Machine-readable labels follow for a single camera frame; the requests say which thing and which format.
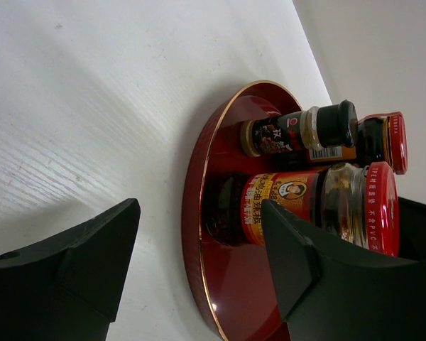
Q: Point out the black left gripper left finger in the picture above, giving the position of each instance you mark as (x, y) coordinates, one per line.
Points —
(69, 286)

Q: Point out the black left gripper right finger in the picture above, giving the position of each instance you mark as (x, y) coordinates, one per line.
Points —
(329, 289)

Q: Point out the short red lid chili jar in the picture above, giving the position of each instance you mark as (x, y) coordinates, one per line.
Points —
(356, 204)

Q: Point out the tall red lid chili jar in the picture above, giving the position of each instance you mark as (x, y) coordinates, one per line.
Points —
(382, 137)

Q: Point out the black cap pepper jar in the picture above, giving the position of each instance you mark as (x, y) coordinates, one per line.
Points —
(307, 130)

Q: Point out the round red lacquer tray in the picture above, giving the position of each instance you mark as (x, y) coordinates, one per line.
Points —
(232, 286)

